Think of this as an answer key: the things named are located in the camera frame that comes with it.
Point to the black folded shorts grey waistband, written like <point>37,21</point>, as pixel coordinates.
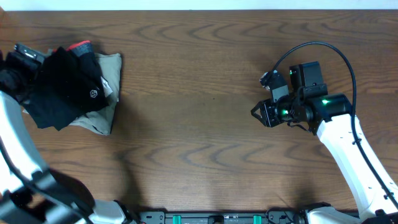
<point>78,57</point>

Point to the black pants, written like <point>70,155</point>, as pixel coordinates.
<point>58,92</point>

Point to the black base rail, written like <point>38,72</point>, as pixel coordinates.
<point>274,216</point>

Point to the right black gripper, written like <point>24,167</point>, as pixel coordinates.
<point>267,109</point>

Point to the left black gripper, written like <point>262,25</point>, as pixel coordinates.
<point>31,72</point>

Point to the white folded garment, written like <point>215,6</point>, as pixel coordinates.
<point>107,89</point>

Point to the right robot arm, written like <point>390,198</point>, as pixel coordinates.
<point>331,119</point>

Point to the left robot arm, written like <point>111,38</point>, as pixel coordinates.
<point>33,192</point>

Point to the khaki folded garment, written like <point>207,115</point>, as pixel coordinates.
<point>108,69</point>

